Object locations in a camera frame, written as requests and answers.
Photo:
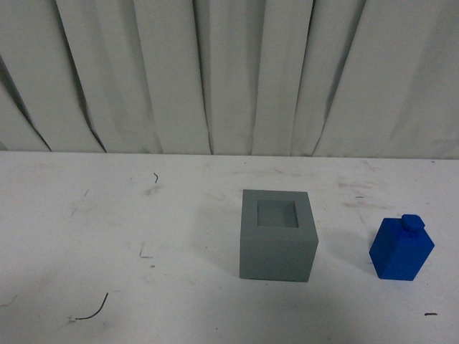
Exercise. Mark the blue block with knob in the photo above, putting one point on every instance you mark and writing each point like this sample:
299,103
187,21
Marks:
400,248

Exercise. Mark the white pleated curtain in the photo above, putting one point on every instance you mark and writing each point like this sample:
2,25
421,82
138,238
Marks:
373,79

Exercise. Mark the gray cube base with hole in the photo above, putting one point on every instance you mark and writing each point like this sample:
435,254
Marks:
278,237

